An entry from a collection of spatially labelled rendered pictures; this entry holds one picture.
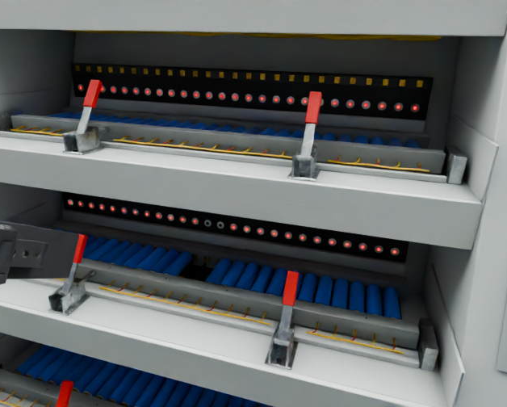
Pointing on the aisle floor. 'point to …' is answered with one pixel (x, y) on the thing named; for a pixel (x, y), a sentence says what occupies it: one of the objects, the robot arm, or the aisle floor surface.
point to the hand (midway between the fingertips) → (6, 247)
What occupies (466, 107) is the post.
